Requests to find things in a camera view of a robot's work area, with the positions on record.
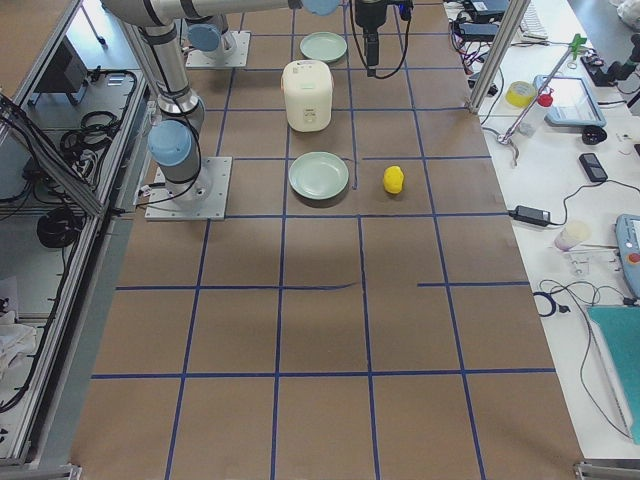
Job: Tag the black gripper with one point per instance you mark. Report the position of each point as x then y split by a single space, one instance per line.
369 14

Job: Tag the cream rice cooker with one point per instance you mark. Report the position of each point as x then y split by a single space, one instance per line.
307 86

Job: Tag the teach pendant with red button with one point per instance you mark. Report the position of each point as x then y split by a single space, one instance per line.
627 237

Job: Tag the green plate far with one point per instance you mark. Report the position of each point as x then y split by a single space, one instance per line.
328 47

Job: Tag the green plate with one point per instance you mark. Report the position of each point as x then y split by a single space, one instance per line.
318 175
328 47

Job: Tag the yellow lemon toy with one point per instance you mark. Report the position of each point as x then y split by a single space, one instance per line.
393 180

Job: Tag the green plate near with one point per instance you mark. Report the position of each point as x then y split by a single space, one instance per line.
318 175

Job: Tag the yellow tape roll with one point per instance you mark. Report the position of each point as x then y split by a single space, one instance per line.
520 94

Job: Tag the metal rod with green clip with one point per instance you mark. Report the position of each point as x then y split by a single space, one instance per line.
576 46

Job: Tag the red capped bottle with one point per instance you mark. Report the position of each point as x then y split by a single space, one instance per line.
536 114

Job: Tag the blue teach pendant tablet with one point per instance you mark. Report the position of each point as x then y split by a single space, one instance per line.
574 104

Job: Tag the black power adapter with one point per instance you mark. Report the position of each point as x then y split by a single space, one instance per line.
530 215

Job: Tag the black round cap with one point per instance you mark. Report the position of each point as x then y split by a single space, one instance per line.
593 135

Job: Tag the black phone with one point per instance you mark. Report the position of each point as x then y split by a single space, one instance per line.
593 167

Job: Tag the white plastic cup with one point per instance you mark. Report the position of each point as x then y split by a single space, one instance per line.
574 233

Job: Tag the teal mat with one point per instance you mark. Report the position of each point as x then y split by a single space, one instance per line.
620 327

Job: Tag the aluminium frame post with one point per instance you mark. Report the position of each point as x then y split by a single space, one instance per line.
502 41

